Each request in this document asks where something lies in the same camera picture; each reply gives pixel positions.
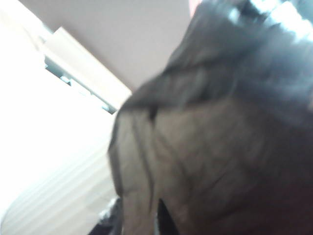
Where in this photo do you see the white ribbed plastic trash can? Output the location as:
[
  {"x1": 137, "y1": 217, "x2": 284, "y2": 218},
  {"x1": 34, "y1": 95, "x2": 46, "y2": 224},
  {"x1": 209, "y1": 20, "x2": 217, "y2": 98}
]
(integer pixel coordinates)
[{"x1": 0, "y1": 132, "x2": 123, "y2": 235}]

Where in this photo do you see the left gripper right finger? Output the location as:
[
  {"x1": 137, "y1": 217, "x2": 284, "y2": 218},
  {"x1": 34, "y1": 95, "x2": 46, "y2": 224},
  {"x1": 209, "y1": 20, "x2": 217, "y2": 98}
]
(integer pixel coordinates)
[{"x1": 156, "y1": 198, "x2": 181, "y2": 235}]

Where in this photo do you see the black garbage bag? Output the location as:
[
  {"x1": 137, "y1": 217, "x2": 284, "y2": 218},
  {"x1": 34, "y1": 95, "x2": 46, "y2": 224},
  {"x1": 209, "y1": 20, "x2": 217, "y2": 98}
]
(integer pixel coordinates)
[{"x1": 107, "y1": 0, "x2": 313, "y2": 235}]

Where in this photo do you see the white cable tray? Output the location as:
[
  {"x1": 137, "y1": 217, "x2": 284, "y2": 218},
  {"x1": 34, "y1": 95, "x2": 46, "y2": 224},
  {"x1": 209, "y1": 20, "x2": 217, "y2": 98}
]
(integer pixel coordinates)
[{"x1": 36, "y1": 26, "x2": 133, "y2": 115}]

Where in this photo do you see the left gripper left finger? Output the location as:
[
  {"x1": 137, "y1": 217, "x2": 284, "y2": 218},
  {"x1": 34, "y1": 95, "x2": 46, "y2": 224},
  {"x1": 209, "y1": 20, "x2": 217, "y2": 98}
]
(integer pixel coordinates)
[{"x1": 91, "y1": 197, "x2": 124, "y2": 235}]

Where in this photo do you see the brown desk partition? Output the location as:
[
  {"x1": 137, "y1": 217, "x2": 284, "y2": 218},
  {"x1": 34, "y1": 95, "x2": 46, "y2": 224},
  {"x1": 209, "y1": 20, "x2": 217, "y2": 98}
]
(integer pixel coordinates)
[{"x1": 18, "y1": 0, "x2": 196, "y2": 93}]

